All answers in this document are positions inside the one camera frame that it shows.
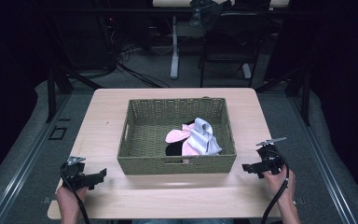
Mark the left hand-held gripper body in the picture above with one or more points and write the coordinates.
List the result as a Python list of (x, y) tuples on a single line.
[(73, 174)]

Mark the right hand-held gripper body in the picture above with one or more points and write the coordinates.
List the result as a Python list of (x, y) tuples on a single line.
[(270, 157)]

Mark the person's right hand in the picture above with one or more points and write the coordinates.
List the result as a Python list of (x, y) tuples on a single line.
[(278, 183)]

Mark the person's left hand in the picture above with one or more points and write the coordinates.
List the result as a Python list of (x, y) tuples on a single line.
[(70, 197)]

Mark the green woven basket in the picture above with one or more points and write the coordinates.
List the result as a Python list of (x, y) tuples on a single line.
[(146, 140)]

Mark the light blue sock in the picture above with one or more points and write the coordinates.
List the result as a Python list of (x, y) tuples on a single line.
[(202, 138)]

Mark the black metal stand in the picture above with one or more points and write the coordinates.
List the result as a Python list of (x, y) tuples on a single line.
[(304, 93), (52, 93)]

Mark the pink cloth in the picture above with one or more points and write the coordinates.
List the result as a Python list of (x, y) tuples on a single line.
[(174, 150)]

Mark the pink sock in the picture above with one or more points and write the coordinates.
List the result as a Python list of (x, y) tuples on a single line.
[(175, 135)]

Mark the white desk foot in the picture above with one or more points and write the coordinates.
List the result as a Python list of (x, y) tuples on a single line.
[(246, 70)]

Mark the black chair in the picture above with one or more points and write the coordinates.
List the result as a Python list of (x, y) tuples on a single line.
[(230, 40)]

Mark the white desk leg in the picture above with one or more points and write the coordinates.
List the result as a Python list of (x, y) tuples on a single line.
[(174, 46)]

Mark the dark cloth bundle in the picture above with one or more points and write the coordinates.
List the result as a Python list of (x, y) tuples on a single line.
[(205, 12)]

